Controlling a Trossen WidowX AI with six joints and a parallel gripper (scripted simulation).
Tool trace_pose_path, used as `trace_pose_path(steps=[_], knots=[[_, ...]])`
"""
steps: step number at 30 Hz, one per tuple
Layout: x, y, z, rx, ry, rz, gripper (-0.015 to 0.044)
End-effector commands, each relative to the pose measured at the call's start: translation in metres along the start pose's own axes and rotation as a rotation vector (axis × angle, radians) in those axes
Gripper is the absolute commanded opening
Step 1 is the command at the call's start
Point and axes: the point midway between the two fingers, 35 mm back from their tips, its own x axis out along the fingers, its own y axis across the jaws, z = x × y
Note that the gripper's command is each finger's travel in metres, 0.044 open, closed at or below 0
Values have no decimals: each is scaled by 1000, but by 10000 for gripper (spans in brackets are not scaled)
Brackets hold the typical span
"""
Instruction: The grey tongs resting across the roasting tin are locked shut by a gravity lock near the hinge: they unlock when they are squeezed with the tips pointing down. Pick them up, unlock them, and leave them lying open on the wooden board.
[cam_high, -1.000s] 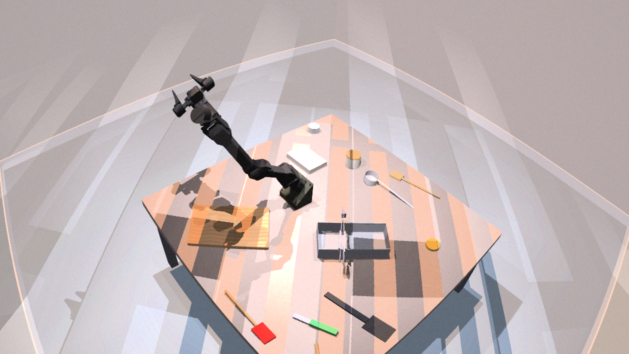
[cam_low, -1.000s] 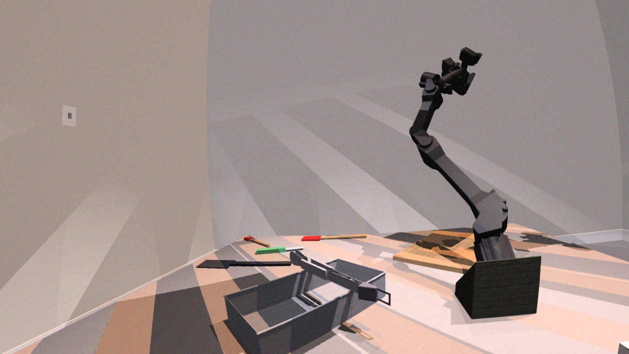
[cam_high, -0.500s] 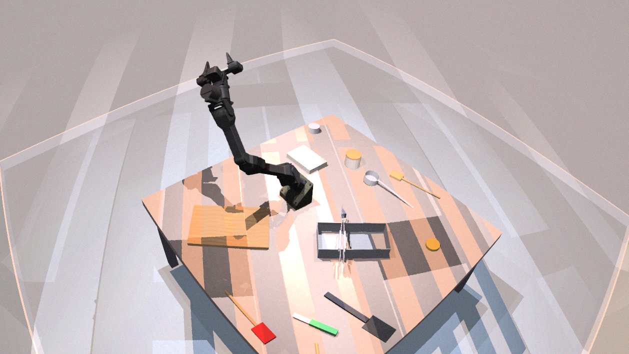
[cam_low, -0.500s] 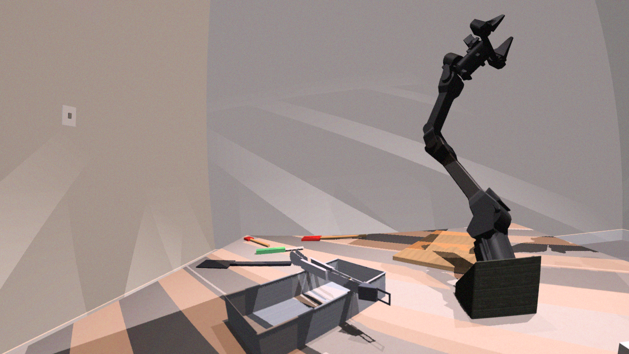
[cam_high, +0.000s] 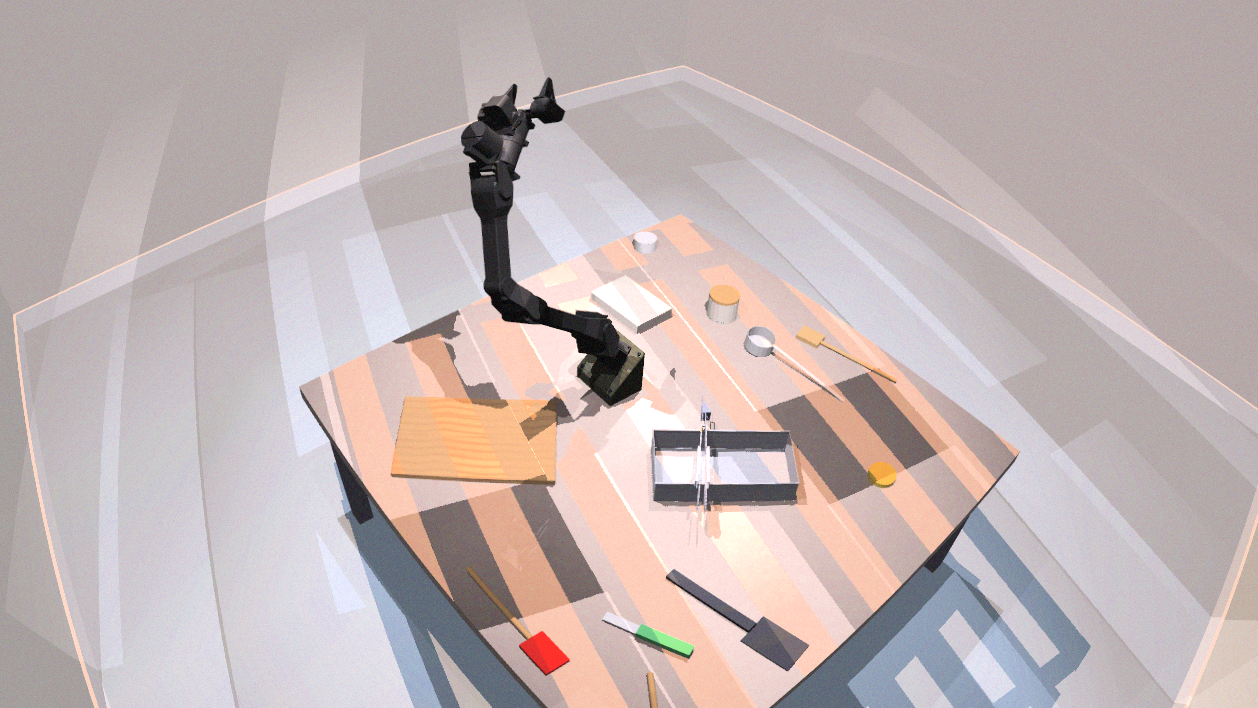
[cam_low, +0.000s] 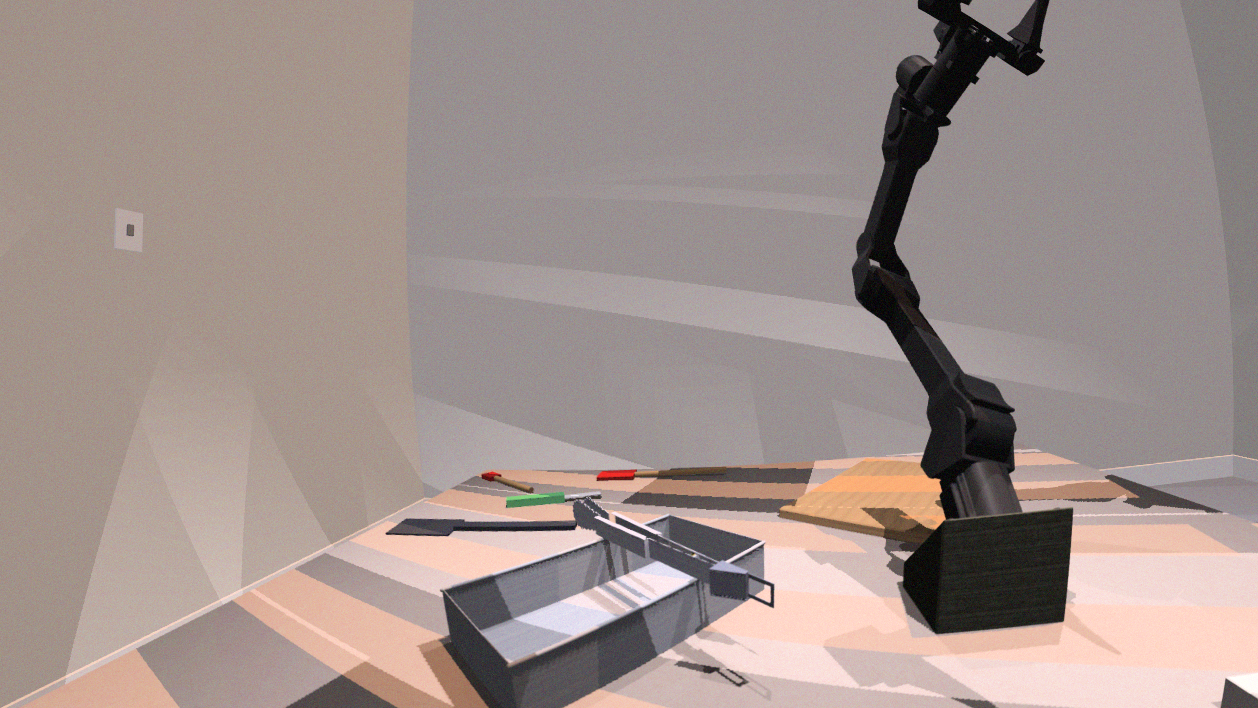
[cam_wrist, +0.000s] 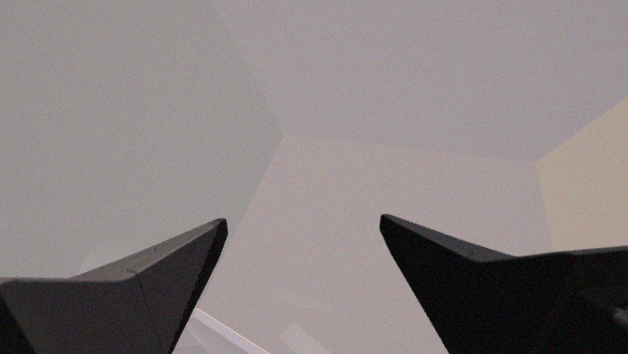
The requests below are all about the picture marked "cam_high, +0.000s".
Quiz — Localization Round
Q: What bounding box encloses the grey canister with orange lid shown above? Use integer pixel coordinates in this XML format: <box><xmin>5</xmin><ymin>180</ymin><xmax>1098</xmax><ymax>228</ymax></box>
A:
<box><xmin>706</xmin><ymin>285</ymin><xmax>740</xmax><ymax>324</ymax></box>

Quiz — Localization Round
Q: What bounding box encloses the light wooden board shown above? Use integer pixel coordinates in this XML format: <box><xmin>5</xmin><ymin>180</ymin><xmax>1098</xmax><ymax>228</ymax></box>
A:
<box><xmin>391</xmin><ymin>397</ymin><xmax>557</xmax><ymax>485</ymax></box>

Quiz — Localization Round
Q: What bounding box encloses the grey rectangular roasting tin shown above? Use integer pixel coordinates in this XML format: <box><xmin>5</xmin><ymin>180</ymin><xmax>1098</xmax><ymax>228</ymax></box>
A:
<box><xmin>650</xmin><ymin>428</ymin><xmax>800</xmax><ymax>502</ymax></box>

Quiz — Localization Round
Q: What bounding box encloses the white flat rectangular block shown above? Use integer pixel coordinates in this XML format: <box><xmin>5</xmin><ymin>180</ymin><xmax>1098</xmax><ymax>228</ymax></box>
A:
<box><xmin>591</xmin><ymin>275</ymin><xmax>672</xmax><ymax>335</ymax></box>

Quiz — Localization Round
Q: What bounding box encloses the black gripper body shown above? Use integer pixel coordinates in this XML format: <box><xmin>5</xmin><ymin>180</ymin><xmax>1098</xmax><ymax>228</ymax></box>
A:
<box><xmin>484</xmin><ymin>97</ymin><xmax>565</xmax><ymax>147</ymax></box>

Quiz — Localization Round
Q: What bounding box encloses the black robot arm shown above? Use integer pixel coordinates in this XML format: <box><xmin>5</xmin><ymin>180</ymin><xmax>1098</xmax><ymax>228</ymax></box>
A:
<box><xmin>460</xmin><ymin>96</ymin><xmax>632</xmax><ymax>371</ymax></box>

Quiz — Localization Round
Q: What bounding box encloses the grey saucepan with long handle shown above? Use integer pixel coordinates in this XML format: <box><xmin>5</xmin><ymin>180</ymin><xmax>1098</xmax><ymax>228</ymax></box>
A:
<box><xmin>743</xmin><ymin>326</ymin><xmax>845</xmax><ymax>402</ymax></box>

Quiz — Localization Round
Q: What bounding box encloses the short grey cylinder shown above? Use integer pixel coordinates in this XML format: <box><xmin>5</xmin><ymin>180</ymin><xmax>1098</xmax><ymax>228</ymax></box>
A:
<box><xmin>634</xmin><ymin>231</ymin><xmax>657</xmax><ymax>254</ymax></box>

